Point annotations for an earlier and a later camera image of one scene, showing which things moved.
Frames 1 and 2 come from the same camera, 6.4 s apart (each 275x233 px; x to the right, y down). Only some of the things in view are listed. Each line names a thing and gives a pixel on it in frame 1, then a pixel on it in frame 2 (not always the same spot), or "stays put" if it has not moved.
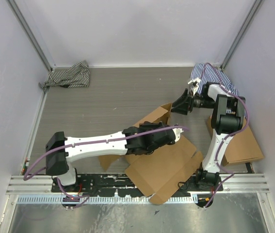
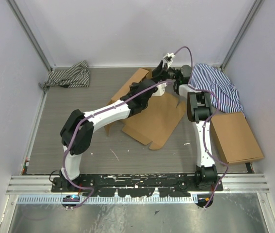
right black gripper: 185,102 → 157,73
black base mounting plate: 118,185 stays put
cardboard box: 159,175 → 154,124
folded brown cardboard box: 243,146 stays put
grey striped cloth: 77,75 stays put
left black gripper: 147,124 → 134,87
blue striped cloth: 205,73 stays put
